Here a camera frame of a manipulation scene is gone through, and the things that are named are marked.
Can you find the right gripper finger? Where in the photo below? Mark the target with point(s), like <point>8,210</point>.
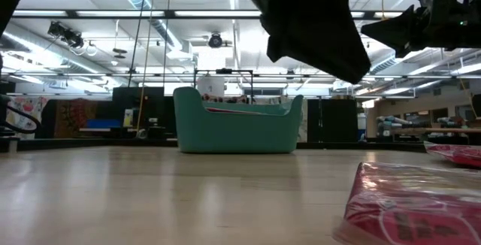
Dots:
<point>404,51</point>
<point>398,29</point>

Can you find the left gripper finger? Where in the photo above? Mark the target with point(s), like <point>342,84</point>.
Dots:
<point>345,57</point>
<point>289,49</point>

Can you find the red popcorn bag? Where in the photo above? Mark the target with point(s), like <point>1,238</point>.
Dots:
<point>458,156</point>
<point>413,203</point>
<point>233,110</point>

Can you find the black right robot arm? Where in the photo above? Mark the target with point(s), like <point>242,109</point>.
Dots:
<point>476,23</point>

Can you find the black storage cabinet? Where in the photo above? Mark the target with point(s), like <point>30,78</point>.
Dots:
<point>332,121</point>
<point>131,106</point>

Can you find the cluttered wooden table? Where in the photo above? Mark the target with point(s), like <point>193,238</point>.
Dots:
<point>432,130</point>

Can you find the white bucket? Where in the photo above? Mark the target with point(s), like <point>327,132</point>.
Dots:
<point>210,86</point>

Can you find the teal plastic basket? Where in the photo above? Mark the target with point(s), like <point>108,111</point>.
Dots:
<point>233,132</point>

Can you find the black overhead beam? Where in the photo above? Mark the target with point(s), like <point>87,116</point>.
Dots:
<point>112,16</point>

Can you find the blue box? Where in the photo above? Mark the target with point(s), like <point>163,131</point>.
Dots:
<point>103,123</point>

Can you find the brown patterned cloth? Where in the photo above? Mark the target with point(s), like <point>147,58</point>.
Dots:
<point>73,117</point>

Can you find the colourful floral cloth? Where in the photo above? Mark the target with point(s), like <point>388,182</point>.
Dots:
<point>26,109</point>

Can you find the black curved tube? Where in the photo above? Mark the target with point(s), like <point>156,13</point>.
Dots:
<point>26,116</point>

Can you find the black metal cart frame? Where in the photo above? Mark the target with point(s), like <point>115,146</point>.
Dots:
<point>225,71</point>

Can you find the round black ceiling camera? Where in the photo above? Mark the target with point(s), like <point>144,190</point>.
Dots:
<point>215,40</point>

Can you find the silver ventilation duct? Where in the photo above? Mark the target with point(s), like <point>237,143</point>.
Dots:
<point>150,12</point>

